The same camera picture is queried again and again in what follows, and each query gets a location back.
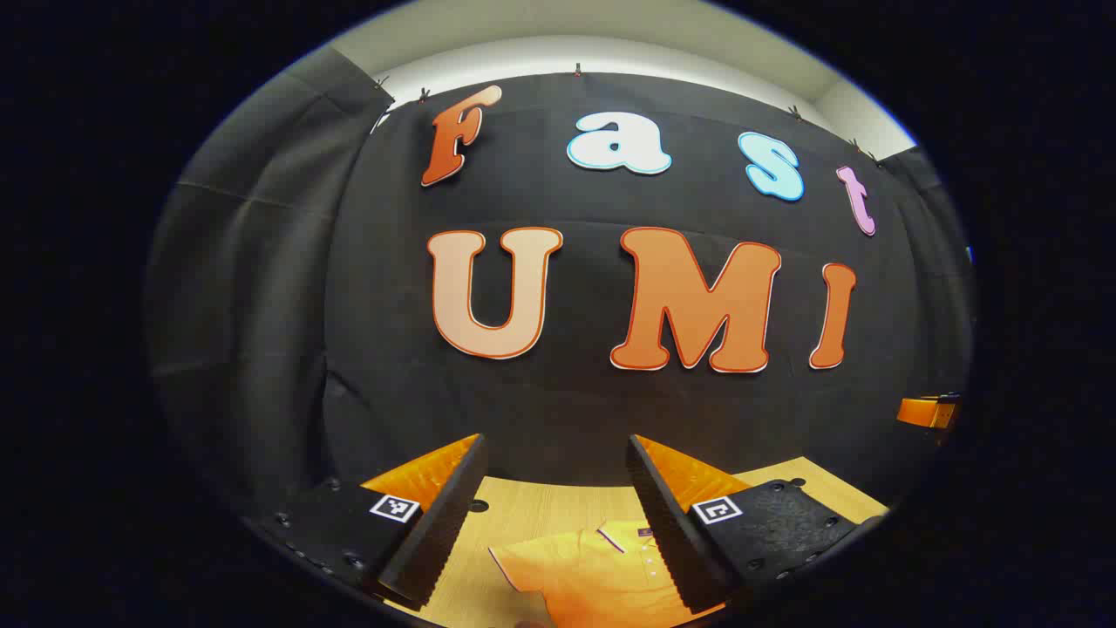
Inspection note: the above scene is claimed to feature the black backdrop cloth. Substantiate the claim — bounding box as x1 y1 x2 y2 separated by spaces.
144 44 976 524

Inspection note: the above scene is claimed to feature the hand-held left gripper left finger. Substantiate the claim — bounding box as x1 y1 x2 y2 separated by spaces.
248 433 487 610

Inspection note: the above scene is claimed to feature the orange T-shirt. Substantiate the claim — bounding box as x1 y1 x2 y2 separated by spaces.
487 520 726 628

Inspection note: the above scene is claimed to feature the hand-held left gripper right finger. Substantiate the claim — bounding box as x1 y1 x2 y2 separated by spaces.
625 433 888 615

